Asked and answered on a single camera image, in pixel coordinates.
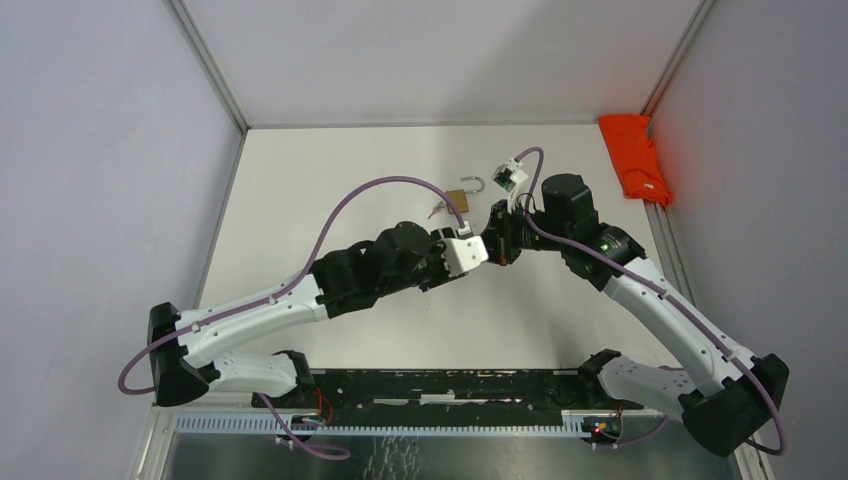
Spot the aluminium corner frame post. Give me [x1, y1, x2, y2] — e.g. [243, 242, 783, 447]
[640, 0, 720, 117]

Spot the aluminium front frame rail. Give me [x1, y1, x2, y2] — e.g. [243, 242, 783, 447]
[129, 367, 776, 480]

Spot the left aluminium corner post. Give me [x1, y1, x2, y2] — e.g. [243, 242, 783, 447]
[164, 0, 250, 135]

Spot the orange folded cloth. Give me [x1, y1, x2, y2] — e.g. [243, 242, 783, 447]
[598, 114, 674, 207]

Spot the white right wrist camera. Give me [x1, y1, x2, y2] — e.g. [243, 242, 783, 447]
[491, 159, 530, 213]

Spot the large brass padlock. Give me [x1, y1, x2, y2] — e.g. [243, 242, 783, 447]
[446, 176, 486, 214]

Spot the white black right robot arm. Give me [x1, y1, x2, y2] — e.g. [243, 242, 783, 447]
[483, 171, 789, 457]

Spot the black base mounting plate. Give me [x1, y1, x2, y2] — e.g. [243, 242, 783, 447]
[270, 369, 641, 427]

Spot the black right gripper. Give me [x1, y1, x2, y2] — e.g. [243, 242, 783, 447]
[480, 198, 570, 266]

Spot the silver key bunch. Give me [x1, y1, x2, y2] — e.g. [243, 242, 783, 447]
[427, 201, 449, 219]

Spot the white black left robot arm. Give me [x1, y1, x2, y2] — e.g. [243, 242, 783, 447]
[149, 222, 488, 408]

